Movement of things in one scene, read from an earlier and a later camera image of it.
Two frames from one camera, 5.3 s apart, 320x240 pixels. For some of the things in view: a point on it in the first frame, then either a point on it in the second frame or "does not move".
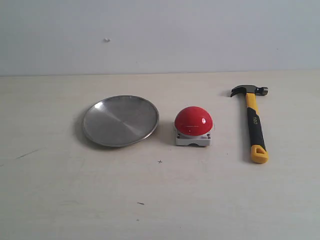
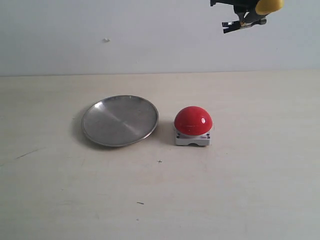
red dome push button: (193, 125) does not move
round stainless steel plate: (120, 120) does not move
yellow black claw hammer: (259, 153) → (263, 7)
